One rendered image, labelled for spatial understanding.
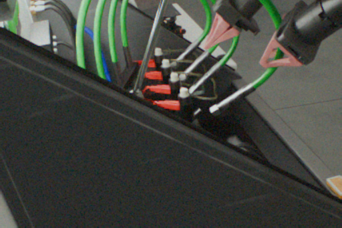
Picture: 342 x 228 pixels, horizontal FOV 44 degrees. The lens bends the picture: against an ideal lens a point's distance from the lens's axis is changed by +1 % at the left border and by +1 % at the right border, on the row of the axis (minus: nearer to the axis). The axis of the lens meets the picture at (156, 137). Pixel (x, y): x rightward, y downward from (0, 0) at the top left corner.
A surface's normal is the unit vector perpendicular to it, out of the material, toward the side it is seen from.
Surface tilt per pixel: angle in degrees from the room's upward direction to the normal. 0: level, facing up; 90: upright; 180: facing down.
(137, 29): 90
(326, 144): 0
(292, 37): 48
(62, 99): 90
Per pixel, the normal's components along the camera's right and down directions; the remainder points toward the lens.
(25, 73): 0.23, 0.53
